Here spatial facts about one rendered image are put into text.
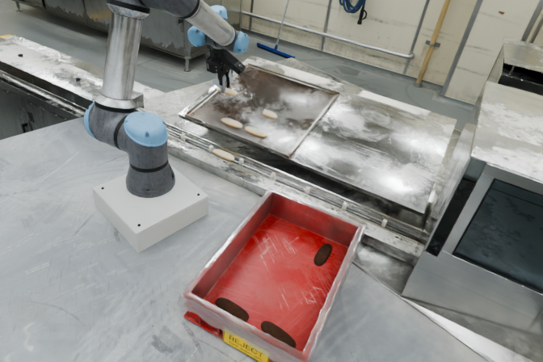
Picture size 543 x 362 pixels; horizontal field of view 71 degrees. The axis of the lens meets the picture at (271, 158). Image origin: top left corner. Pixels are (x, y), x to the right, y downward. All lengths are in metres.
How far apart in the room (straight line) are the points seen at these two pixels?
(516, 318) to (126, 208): 1.07
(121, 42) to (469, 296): 1.14
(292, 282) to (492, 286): 0.50
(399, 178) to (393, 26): 3.59
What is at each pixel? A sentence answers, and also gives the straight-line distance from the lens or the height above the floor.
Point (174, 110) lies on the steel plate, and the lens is 1.87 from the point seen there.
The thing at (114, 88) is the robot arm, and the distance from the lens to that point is 1.22.
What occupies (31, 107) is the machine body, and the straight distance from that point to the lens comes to 2.20.
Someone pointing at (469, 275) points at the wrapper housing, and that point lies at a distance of 1.10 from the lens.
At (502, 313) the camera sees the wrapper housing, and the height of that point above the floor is 0.92.
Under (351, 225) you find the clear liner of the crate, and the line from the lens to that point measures 1.20.
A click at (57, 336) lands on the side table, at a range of 1.09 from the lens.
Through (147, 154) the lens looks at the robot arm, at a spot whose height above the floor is 1.05.
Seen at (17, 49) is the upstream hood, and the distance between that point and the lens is 2.37.
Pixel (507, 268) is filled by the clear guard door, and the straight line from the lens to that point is 1.07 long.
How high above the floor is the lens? 1.71
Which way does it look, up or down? 35 degrees down
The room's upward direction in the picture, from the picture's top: 8 degrees clockwise
